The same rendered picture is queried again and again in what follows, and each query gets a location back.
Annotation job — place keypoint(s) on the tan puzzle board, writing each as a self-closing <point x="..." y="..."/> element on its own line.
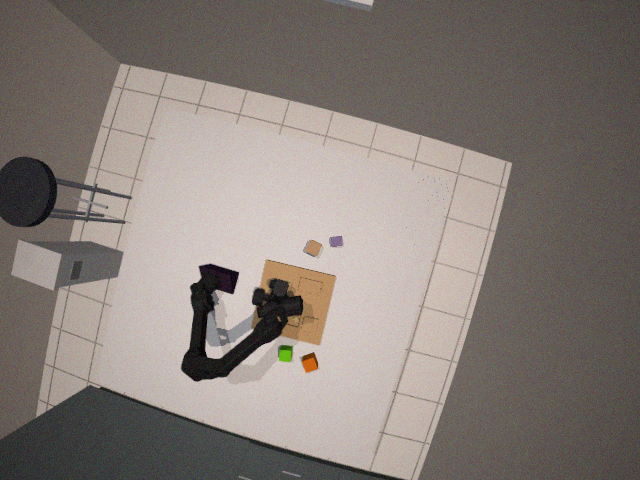
<point x="315" y="288"/>

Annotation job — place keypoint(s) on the green block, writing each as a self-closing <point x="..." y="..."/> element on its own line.
<point x="285" y="353"/>

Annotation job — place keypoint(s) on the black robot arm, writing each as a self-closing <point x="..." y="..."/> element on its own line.
<point x="197" y="365"/>

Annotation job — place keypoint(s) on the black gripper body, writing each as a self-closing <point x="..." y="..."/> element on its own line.
<point x="258" y="297"/>

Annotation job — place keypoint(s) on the orange block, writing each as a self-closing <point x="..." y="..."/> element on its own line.
<point x="309" y="362"/>

